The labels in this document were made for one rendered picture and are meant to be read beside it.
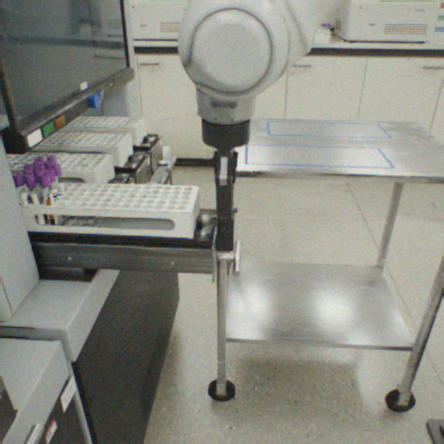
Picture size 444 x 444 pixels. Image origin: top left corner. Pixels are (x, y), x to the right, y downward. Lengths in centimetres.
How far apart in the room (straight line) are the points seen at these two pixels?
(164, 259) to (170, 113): 243
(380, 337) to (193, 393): 63
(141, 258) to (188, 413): 83
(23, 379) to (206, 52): 46
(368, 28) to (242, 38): 264
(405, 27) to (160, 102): 168
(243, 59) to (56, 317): 48
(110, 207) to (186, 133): 242
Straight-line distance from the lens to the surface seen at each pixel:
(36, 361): 63
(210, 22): 38
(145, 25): 301
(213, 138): 61
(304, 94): 299
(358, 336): 132
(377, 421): 150
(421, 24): 310
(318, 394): 151
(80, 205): 72
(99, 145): 100
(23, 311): 72
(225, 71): 39
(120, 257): 70
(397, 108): 315
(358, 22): 299
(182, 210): 65
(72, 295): 72
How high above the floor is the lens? 117
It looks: 30 degrees down
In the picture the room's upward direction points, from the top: straight up
